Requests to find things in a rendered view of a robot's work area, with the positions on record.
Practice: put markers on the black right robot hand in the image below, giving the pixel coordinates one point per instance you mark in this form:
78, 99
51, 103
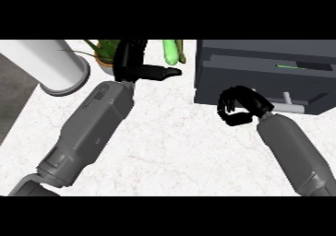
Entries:
246, 100

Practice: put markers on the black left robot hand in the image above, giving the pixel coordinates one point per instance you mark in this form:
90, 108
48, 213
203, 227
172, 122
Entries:
129, 66

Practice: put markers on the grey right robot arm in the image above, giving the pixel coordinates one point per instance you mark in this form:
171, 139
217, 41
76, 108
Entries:
296, 150

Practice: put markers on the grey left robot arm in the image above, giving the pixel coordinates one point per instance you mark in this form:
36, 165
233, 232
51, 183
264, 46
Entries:
85, 132

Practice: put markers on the dark grey drawer cabinet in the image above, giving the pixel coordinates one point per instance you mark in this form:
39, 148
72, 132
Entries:
267, 72

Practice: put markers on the green potted plant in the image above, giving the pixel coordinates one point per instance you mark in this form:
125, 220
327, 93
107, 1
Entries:
104, 52

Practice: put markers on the white cylinder with grey rim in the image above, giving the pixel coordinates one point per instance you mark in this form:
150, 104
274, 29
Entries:
48, 66

